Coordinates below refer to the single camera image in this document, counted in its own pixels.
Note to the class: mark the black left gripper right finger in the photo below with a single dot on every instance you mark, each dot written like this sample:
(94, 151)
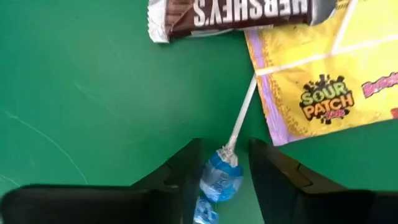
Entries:
(273, 186)

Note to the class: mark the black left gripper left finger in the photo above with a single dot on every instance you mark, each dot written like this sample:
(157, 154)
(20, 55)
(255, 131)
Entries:
(183, 186)

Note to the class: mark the Hershey's chocolate bar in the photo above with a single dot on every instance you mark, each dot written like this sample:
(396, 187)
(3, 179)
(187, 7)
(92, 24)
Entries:
(236, 15)

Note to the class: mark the yellow Sour Patch pack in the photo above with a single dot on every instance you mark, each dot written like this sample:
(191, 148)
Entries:
(311, 77)

